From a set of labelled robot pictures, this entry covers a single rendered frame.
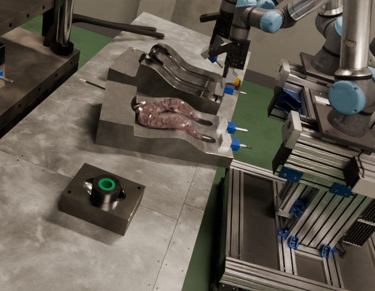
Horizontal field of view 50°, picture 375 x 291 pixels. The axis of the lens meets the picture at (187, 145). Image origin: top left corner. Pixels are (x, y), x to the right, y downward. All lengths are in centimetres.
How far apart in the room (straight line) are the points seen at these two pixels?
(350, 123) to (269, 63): 251
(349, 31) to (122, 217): 89
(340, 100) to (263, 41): 257
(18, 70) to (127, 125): 61
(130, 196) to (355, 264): 154
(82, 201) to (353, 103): 89
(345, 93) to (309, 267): 110
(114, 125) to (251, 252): 106
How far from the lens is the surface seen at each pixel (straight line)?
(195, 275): 219
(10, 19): 163
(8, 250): 114
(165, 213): 128
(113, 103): 148
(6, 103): 162
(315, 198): 205
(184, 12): 386
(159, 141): 143
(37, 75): 180
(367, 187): 162
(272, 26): 157
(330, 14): 206
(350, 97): 140
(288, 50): 398
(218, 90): 173
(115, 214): 115
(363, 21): 141
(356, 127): 159
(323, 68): 200
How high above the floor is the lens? 173
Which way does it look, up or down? 36 degrees down
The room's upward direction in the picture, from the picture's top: 20 degrees clockwise
